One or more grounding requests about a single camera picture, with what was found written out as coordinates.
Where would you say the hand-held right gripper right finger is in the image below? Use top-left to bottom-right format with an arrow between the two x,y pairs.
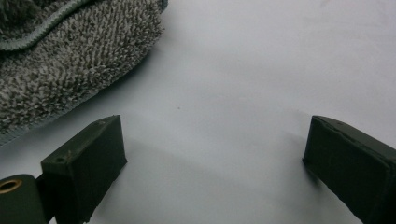
302,115 -> 396,224

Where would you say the grey fluffy cloth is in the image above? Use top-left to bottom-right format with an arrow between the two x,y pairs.
0,0 -> 169,147

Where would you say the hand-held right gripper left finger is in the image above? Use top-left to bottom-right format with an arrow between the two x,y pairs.
40,115 -> 128,224

